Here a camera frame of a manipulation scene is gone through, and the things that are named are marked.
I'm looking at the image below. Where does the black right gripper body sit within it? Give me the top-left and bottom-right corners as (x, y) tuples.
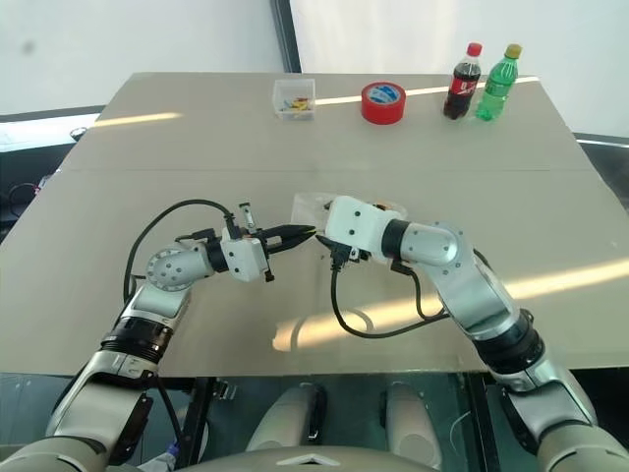
(316, 234), (371, 270)

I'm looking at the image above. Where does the clear yellow-zip plastic bag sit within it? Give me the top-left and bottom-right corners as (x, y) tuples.
(290, 191), (409, 233)

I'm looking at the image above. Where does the cola bottle red cap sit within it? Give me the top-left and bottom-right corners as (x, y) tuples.
(442, 42), (484, 121)

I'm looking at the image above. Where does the grey robot torso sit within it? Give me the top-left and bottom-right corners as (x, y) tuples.
(0, 431), (629, 472)

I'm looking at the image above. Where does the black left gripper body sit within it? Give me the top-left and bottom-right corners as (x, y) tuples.
(258, 229), (288, 284)

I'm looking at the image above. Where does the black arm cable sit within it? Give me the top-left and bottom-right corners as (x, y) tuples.
(329, 255), (451, 340)
(122, 198), (235, 299)

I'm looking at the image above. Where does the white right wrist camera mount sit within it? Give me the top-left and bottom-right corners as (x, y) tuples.
(322, 195), (400, 261)

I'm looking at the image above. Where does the green soda bottle yellow cap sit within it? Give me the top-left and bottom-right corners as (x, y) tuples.
(474, 43), (523, 123)

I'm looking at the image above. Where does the clear plastic box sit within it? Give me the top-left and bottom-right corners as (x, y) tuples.
(272, 78), (317, 122)

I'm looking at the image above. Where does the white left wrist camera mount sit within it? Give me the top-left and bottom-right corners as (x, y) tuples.
(219, 201), (269, 284)

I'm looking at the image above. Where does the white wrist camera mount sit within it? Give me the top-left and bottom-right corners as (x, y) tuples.
(322, 195), (400, 261)
(219, 201), (269, 284)

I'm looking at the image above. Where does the black window post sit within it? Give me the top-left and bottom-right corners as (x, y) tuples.
(268, 0), (303, 75)

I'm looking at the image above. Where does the grey rounded robot leg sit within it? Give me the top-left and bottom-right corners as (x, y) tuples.
(244, 383), (328, 454)
(384, 381), (444, 457)

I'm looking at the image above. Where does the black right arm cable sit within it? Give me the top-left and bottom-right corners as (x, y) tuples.
(329, 255), (451, 340)

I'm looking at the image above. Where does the red tape roll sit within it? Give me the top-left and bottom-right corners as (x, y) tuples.
(361, 82), (407, 127)

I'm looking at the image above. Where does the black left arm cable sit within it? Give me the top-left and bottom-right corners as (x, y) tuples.
(122, 198), (235, 299)

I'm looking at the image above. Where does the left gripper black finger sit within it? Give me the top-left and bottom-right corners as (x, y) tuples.
(281, 231), (315, 254)
(268, 224), (316, 240)

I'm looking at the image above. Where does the black side desk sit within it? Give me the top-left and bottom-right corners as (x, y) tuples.
(0, 111), (102, 243)

